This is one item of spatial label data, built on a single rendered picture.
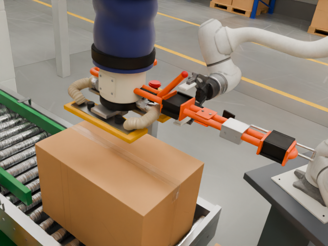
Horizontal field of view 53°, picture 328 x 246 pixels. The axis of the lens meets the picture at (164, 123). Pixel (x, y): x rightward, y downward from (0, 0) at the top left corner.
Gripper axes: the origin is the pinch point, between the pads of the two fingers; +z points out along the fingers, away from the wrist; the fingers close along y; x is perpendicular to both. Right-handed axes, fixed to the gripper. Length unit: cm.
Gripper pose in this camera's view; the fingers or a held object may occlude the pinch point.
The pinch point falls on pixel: (180, 106)
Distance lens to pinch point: 112.2
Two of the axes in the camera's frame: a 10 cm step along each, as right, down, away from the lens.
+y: -1.0, 8.5, 5.2
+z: -5.9, 3.7, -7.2
